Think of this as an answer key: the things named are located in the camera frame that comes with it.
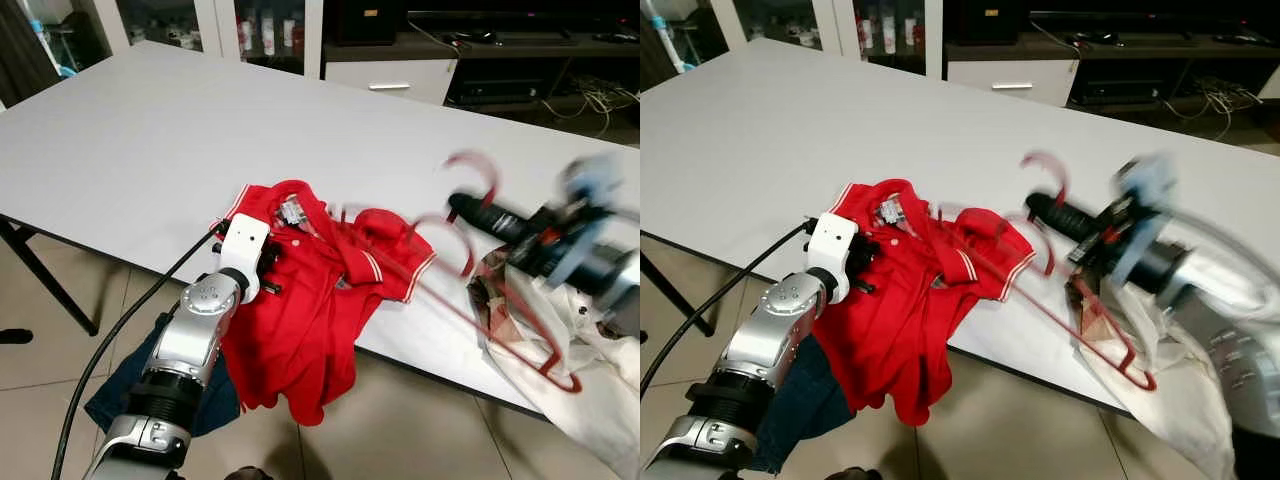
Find dark blue jeans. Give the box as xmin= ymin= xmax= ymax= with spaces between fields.
xmin=85 ymin=313 xmax=243 ymax=439
xmin=745 ymin=335 xmax=853 ymax=475

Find red plastic hanger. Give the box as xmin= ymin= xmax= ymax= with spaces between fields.
xmin=925 ymin=200 xmax=1156 ymax=391
xmin=1018 ymin=148 xmax=1159 ymax=393
xmin=325 ymin=205 xmax=581 ymax=391
xmin=440 ymin=150 xmax=586 ymax=393

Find white glass door cabinet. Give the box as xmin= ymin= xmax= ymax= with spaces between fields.
xmin=715 ymin=0 xmax=948 ymax=79
xmin=95 ymin=0 xmax=326 ymax=79

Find black TV stand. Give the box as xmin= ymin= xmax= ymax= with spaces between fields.
xmin=322 ymin=28 xmax=641 ymax=136
xmin=945 ymin=28 xmax=1280 ymax=136

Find black speaker box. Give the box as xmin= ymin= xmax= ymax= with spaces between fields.
xmin=945 ymin=0 xmax=1031 ymax=47
xmin=335 ymin=0 xmax=408 ymax=47

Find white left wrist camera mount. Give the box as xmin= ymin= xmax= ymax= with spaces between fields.
xmin=215 ymin=212 xmax=272 ymax=293
xmin=805 ymin=212 xmax=862 ymax=307

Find white drawer unit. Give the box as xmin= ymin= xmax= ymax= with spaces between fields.
xmin=325 ymin=58 xmax=459 ymax=107
xmin=945 ymin=58 xmax=1081 ymax=107

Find red polo shirt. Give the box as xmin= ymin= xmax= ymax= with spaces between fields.
xmin=818 ymin=180 xmax=1037 ymax=427
xmin=212 ymin=180 xmax=439 ymax=427

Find white teal plastic item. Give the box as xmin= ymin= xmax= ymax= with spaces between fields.
xmin=645 ymin=0 xmax=698 ymax=75
xmin=25 ymin=0 xmax=79 ymax=79

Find black table leg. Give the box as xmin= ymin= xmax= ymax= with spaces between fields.
xmin=640 ymin=250 xmax=718 ymax=338
xmin=0 ymin=213 xmax=101 ymax=338

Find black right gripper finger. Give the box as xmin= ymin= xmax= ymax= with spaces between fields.
xmin=1026 ymin=192 xmax=1106 ymax=227
xmin=1026 ymin=206 xmax=1101 ymax=244
xmin=448 ymin=206 xmax=526 ymax=246
xmin=448 ymin=192 xmax=531 ymax=227

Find white cable bundle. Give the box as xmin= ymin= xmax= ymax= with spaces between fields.
xmin=1180 ymin=72 xmax=1269 ymax=141
xmin=545 ymin=72 xmax=641 ymax=139

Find black television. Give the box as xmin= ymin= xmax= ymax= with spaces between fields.
xmin=405 ymin=0 xmax=641 ymax=33
xmin=1030 ymin=0 xmax=1280 ymax=33

